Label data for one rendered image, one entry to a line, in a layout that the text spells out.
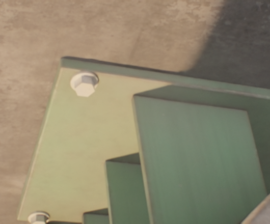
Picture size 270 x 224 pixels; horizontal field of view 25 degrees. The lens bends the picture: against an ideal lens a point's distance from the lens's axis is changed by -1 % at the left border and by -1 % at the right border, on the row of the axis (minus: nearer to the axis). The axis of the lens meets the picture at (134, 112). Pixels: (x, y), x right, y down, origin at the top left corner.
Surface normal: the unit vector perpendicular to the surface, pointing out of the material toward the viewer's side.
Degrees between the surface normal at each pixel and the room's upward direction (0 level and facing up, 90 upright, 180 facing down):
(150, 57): 0
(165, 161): 90
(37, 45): 0
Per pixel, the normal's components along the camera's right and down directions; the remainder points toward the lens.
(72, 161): 0.11, 0.73
